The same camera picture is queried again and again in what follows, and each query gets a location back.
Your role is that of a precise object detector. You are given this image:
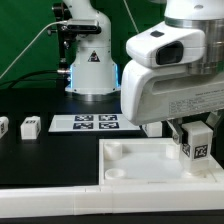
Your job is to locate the white cable behind robot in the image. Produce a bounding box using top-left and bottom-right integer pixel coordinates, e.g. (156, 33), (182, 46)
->
(122, 0), (139, 34)

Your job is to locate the white L-shaped obstacle fence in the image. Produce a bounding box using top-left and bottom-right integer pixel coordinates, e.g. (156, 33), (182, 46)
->
(0, 183), (224, 218)

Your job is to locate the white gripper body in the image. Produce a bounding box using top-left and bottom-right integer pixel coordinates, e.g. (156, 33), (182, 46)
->
(121, 20), (224, 125)

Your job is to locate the white tag sheet base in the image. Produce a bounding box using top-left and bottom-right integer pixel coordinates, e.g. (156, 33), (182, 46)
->
(49, 114), (139, 133)

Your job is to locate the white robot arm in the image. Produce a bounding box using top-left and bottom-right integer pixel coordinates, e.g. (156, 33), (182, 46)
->
(63, 0), (224, 125)

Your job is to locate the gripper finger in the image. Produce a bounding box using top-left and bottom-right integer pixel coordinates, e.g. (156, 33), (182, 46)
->
(167, 119), (183, 144)
(206, 111), (223, 129)

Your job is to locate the white square table top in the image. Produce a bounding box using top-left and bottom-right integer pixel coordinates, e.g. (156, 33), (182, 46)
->
(99, 138), (224, 185)

